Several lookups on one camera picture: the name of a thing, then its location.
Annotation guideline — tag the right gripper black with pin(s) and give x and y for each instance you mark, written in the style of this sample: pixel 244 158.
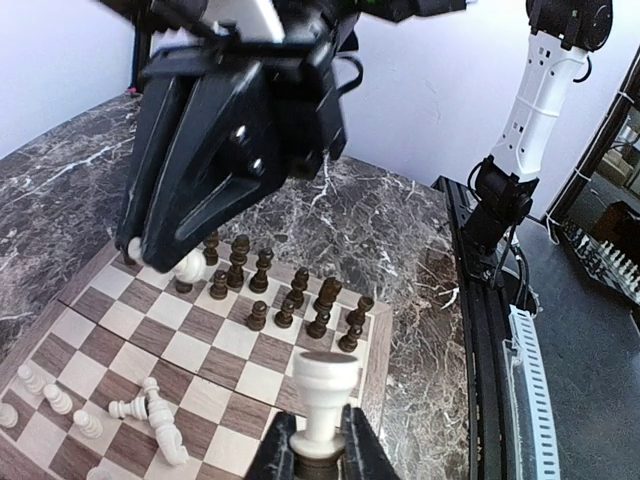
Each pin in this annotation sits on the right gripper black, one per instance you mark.
pixel 224 122

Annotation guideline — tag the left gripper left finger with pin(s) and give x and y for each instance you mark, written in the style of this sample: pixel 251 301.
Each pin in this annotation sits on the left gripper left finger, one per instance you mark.
pixel 274 458

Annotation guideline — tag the white chess bishop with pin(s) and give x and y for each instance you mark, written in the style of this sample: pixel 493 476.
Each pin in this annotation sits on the white chess bishop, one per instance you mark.
pixel 191 268

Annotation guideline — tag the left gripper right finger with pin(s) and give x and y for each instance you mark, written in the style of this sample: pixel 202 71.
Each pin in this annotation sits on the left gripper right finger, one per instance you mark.
pixel 364 457

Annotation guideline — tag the white cable duct strip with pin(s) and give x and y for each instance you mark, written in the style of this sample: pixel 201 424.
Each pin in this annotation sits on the white cable duct strip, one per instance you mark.
pixel 535 445

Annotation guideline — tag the wooden chess board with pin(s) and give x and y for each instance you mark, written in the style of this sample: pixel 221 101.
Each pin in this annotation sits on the wooden chess board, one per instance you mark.
pixel 72 387

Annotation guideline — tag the white chess pawn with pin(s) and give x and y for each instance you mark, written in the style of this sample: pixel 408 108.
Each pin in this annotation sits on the white chess pawn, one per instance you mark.
pixel 324 382

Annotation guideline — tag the white chess queen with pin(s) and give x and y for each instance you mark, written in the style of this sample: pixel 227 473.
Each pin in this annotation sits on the white chess queen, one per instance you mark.
pixel 161 419

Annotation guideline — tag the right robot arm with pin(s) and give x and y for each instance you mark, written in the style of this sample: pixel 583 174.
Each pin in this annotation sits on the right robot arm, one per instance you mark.
pixel 563 34

